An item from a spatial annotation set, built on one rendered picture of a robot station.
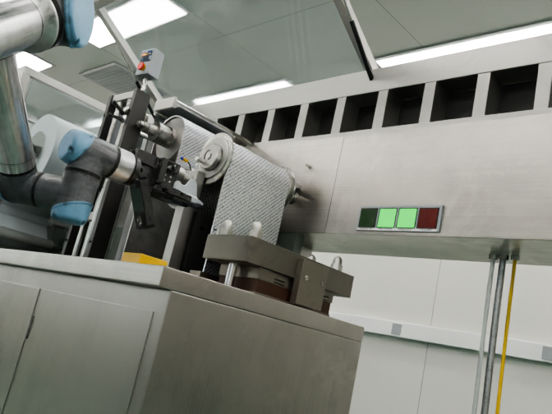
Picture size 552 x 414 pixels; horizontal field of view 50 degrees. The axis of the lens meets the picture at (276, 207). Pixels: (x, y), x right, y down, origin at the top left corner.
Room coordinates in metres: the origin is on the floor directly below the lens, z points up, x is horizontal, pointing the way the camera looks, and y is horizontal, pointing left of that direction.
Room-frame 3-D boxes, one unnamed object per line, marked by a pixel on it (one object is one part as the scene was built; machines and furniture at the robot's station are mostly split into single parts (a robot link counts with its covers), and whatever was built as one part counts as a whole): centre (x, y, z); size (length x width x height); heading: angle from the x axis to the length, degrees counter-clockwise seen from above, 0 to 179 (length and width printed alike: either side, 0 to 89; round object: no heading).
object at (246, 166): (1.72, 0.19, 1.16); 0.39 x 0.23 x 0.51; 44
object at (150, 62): (1.95, 0.55, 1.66); 0.07 x 0.07 x 0.10; 52
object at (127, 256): (1.26, 0.25, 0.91); 0.07 x 0.07 x 0.02; 44
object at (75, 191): (1.23, 0.43, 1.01); 0.11 x 0.08 x 0.11; 82
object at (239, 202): (1.58, 0.06, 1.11); 0.23 x 0.01 x 0.18; 134
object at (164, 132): (1.70, 0.38, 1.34); 0.06 x 0.06 x 0.06; 44
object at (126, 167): (1.29, 0.36, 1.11); 0.08 x 0.05 x 0.08; 44
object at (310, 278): (1.47, -0.13, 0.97); 0.10 x 0.03 x 0.11; 134
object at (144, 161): (1.34, 0.30, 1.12); 0.12 x 0.08 x 0.09; 134
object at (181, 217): (1.53, 0.24, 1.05); 0.06 x 0.05 x 0.31; 134
